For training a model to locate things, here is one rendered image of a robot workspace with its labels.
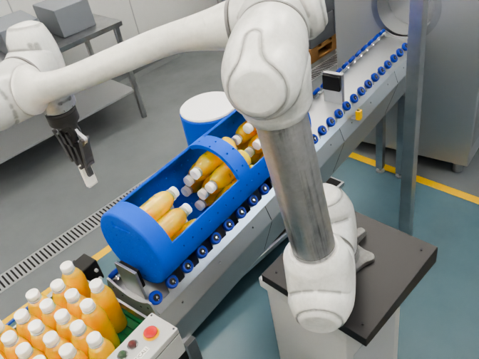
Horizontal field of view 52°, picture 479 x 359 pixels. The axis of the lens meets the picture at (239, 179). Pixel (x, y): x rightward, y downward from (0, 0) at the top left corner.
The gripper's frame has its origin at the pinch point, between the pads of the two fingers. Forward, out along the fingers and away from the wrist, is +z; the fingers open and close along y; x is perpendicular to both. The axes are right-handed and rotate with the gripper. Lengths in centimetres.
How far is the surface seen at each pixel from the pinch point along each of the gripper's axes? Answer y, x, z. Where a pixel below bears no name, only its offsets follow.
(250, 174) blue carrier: 12, 50, 31
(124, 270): -2.4, -0.5, 38.9
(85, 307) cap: 4.5, -18.8, 32.4
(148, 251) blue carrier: 7.8, 4.1, 29.6
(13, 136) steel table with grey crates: -275, 91, 114
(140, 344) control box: 26.8, -18.8, 33.0
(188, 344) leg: 7, 6, 80
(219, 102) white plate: -42, 98, 39
